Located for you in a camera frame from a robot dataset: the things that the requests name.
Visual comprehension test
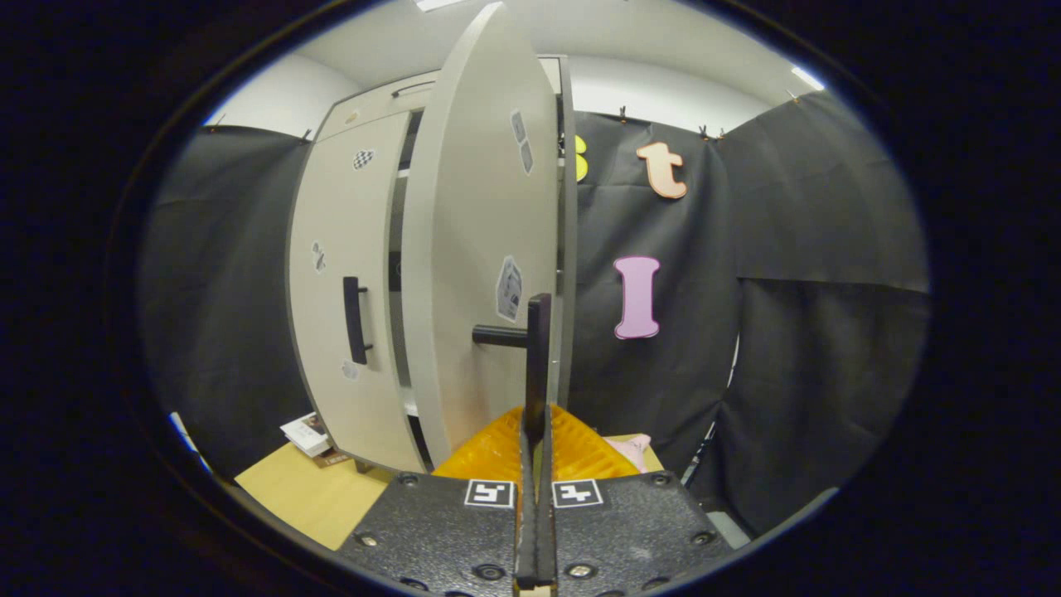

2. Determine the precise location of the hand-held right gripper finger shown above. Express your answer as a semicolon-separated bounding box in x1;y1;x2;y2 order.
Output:
336;404;538;597
536;404;737;597

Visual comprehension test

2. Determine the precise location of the grey double-door shoe cabinet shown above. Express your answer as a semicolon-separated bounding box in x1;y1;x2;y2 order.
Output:
286;55;579;475

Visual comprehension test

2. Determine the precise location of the grey cabinet door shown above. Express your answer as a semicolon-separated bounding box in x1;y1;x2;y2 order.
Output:
400;2;563;469
286;110;428;475

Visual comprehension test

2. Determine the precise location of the grey cabinet drawer front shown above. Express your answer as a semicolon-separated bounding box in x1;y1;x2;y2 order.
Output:
313;55;566;143

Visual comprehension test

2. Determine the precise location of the green pink plush toy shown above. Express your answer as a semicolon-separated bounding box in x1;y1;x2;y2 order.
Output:
605;434;652;472

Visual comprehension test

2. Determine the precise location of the stack of white books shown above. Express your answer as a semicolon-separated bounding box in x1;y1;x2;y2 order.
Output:
280;412;336;459

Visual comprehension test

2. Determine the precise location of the black backdrop cloth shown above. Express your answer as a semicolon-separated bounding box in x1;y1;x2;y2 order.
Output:
137;87;931;536

